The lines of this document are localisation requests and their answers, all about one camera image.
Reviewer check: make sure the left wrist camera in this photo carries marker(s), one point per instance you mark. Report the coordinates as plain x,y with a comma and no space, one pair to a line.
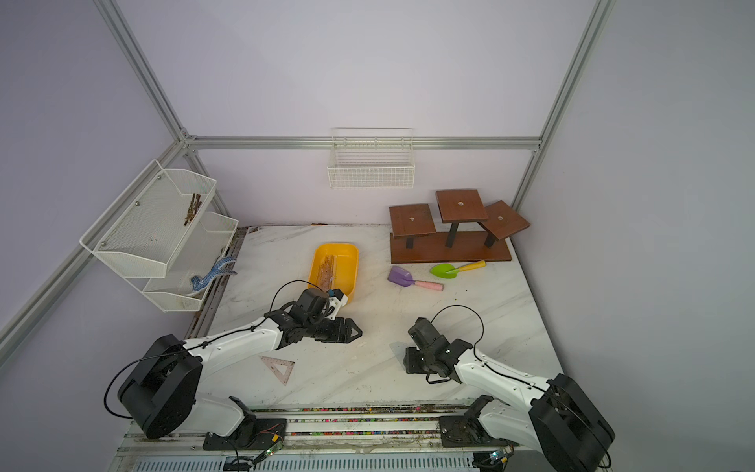
315,305

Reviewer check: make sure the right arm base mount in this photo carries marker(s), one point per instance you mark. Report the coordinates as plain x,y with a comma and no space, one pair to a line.
461,431

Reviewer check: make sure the white mesh upper shelf basket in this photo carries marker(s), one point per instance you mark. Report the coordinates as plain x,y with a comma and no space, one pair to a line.
142,234

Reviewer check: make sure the white mesh lower shelf basket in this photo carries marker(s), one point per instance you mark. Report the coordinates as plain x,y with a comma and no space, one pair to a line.
207,243

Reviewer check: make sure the white mesh shelf basket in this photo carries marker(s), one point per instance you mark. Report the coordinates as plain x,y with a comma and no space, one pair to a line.
207,243
142,234

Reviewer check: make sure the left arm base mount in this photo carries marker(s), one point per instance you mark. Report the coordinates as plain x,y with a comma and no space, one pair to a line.
253,432

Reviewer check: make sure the brown items in basket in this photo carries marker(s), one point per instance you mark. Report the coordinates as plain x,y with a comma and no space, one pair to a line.
193,209

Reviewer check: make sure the pink stencil ruler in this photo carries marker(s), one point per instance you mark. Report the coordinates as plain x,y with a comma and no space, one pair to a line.
326,273

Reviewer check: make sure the green toy shovel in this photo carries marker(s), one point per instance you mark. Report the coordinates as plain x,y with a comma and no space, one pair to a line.
449,271

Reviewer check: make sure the aluminium rail base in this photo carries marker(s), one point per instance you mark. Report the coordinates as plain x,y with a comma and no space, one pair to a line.
362,439

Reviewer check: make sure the yellow plastic storage box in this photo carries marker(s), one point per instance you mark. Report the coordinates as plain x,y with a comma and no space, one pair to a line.
346,268

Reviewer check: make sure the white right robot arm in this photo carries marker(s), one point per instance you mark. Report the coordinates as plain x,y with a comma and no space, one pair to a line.
552,416

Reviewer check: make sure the purple toy shovel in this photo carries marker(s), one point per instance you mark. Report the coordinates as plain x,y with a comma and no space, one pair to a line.
403,278

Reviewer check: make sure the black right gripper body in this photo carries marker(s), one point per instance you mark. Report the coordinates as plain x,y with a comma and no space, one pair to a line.
419,360

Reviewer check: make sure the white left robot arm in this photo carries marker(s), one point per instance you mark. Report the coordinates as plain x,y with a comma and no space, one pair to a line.
162,392

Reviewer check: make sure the aluminium frame post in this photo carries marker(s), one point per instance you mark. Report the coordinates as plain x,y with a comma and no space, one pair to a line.
127,41

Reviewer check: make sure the pink triangle ruler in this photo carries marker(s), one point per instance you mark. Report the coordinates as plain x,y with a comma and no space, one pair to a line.
280,368

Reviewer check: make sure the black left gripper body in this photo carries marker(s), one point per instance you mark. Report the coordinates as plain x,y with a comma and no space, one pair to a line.
329,330

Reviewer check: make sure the brown wooden display stand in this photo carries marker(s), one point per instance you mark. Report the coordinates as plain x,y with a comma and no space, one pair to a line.
475,231

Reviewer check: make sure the white wire wall basket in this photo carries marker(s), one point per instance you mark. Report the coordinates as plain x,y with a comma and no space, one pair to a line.
371,158

